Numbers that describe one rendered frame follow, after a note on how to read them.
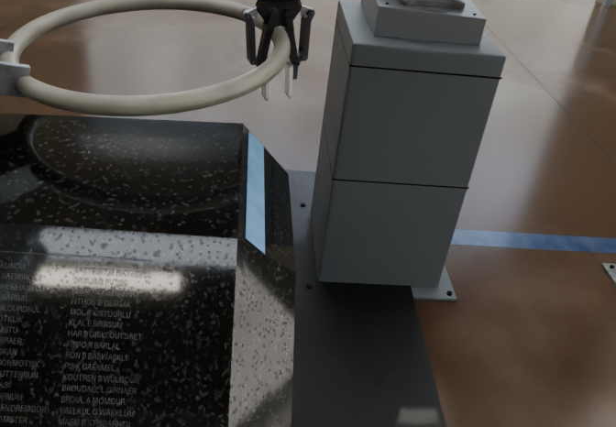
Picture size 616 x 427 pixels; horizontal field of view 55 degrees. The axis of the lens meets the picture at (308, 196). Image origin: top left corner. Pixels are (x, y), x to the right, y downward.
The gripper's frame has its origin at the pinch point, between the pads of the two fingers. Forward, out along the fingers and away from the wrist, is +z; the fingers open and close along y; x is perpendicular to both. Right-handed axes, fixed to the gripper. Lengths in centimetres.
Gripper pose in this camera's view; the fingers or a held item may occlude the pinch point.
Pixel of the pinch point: (277, 81)
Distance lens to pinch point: 118.5
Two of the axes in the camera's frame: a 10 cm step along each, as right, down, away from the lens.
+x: 3.1, 5.6, -7.7
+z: -0.5, 8.2, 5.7
